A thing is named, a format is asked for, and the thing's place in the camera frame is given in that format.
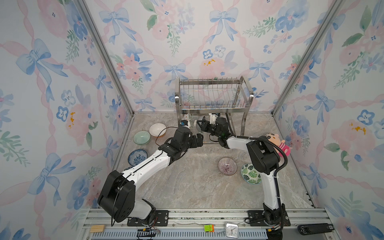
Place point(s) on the dark blue flower bowl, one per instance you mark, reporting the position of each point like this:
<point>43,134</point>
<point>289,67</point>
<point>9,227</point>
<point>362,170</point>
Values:
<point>196,126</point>

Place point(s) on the green white patterned bowl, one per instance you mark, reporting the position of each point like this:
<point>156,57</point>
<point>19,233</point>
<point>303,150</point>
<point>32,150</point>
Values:
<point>187,117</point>

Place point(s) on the wooden block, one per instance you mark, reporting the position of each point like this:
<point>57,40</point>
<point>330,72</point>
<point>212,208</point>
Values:
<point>97,228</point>

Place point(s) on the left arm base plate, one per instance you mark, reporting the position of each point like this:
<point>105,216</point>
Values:
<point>156,218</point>

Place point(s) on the black connector with wires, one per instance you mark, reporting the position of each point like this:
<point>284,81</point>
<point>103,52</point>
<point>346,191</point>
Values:
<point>147,234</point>

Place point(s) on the blue white patterned bowl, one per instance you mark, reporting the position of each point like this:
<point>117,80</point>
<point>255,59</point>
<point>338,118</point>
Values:
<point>137,156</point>

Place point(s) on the pink purple glass bowl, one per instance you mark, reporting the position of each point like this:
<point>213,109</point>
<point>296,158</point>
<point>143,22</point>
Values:
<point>227,166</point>

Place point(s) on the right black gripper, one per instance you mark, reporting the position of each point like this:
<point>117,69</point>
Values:
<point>203,128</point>

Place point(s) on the black stapler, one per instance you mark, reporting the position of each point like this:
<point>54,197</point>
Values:
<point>313,229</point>

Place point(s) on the stainless steel dish rack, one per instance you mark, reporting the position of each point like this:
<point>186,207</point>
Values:
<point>222,96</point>

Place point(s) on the plush doll pink shirt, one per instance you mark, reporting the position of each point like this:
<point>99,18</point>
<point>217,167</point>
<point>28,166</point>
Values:
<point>275,139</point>

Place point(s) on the green orange small block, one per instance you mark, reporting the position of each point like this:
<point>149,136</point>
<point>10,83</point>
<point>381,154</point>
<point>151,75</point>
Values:
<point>209,228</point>

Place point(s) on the pale green bowl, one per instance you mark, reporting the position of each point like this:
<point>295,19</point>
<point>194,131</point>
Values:
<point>142,137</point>

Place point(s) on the small silver alarm clock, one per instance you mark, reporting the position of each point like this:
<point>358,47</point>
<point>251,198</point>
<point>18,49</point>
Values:
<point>232,230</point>

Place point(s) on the white orange bowl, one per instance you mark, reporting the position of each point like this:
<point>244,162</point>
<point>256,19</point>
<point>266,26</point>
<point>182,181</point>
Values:
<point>157,130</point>

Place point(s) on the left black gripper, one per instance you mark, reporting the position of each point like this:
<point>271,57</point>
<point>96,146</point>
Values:
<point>199,140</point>

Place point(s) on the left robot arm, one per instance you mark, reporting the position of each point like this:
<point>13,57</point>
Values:
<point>118,195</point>

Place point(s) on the green leaf pattern bowl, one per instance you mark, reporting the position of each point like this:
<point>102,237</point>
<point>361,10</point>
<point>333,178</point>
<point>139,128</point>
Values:
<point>250,174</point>

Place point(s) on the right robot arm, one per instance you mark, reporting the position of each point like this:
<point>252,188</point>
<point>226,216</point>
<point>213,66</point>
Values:
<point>268,156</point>

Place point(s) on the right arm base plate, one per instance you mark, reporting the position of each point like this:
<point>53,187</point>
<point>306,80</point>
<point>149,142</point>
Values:
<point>256,218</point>

